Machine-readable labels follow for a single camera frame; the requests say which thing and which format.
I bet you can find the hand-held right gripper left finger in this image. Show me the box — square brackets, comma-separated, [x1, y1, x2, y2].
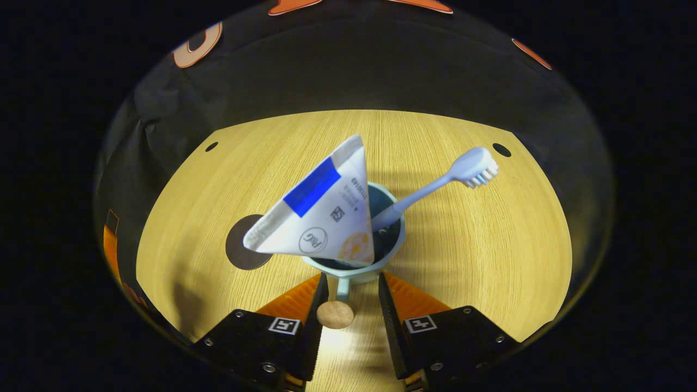
[192, 272, 329, 392]

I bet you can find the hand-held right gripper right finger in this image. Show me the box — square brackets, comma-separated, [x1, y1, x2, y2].
[378, 272, 521, 392]

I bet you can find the blue cup with wooden handle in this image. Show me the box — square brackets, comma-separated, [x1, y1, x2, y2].
[302, 181, 406, 330]

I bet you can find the dark round coaster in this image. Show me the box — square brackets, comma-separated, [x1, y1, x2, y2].
[225, 214, 274, 271]

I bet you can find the white toothpaste tube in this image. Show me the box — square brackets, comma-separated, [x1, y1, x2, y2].
[243, 134, 375, 267]

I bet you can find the white toothbrush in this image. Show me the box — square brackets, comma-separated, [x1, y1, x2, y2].
[371, 147, 499, 232]

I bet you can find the black backdrop cloth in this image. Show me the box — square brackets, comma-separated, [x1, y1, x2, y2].
[93, 0, 616, 349]

